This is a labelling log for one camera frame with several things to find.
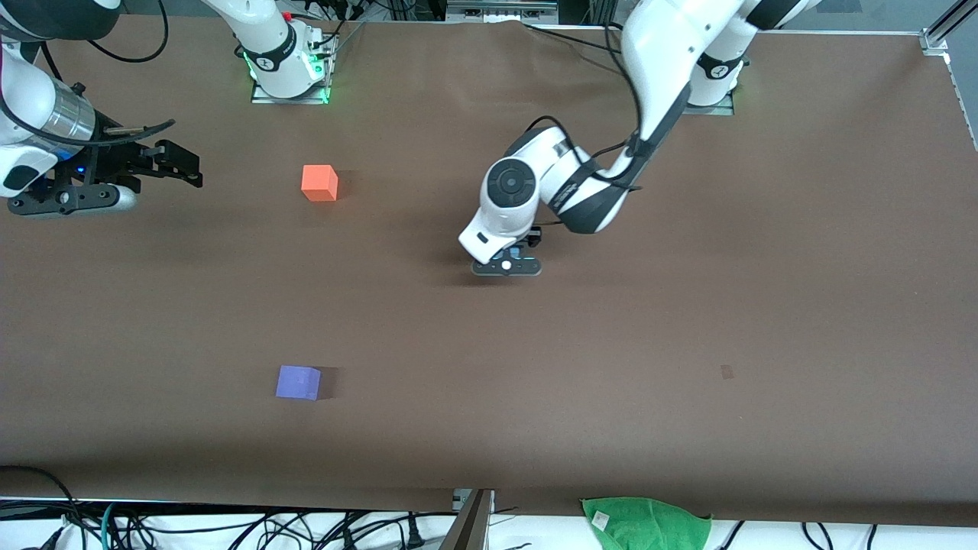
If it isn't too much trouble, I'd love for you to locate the purple cube block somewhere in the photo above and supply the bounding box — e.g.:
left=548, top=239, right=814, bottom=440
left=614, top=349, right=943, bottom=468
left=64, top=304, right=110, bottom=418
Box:
left=275, top=364, right=322, bottom=402

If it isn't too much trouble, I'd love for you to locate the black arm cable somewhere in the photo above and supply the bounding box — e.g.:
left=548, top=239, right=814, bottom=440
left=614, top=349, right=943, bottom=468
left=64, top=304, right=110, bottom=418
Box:
left=523, top=21, right=644, bottom=193
left=86, top=0, right=170, bottom=64

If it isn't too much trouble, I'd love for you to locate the aluminium frame profile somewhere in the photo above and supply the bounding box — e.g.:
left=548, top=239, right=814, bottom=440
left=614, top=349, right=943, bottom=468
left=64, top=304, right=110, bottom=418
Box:
left=920, top=0, right=978, bottom=56

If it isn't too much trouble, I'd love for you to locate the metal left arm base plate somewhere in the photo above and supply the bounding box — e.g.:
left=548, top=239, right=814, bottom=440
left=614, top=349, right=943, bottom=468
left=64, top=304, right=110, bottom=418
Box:
left=682, top=90, right=737, bottom=117

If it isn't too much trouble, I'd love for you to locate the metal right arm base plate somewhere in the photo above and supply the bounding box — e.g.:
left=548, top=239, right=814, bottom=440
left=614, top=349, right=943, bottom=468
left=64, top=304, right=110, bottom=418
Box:
left=251, top=27, right=338, bottom=105

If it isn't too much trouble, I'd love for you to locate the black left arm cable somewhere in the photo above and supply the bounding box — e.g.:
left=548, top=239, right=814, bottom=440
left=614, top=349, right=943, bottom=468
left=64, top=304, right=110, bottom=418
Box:
left=523, top=21, right=644, bottom=193

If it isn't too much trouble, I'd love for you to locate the green cloth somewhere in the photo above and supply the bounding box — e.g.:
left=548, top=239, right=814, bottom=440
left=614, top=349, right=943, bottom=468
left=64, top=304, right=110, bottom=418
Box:
left=581, top=497, right=713, bottom=550

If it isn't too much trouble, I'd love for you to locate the grey equipment box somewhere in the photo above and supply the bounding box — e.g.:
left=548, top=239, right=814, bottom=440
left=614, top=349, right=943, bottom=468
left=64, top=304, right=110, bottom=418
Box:
left=445, top=0, right=559, bottom=24

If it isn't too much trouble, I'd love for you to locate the grey aluminium post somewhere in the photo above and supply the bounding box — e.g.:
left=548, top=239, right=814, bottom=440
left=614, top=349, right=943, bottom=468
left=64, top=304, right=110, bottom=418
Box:
left=438, top=489, right=495, bottom=550

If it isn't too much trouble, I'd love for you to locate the orange cube block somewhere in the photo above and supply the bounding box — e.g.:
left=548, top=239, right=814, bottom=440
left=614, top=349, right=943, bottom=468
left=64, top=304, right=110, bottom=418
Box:
left=301, top=164, right=339, bottom=203

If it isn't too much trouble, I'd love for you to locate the brown paper table cover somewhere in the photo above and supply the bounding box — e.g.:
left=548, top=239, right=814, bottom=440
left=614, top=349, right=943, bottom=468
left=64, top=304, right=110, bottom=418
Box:
left=0, top=15, right=978, bottom=528

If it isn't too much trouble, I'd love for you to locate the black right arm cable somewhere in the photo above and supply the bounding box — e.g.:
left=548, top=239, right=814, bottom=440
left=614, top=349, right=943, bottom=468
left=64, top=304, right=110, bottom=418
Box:
left=86, top=0, right=170, bottom=64

